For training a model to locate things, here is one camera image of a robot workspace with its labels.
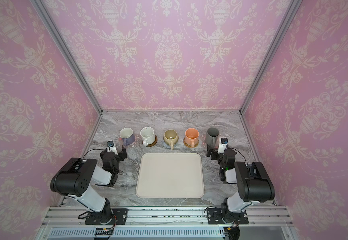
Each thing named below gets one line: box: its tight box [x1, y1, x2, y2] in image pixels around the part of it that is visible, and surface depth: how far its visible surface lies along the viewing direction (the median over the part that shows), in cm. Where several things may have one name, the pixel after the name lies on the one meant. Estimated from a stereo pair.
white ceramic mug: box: [140, 126, 156, 147], surface depth 99 cm
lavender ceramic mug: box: [119, 127, 135, 147], surface depth 99 cm
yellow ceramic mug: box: [163, 129, 179, 150], surface depth 97 cm
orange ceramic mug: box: [184, 128, 200, 148], surface depth 98 cm
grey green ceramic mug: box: [206, 127, 220, 148], surface depth 96 cm
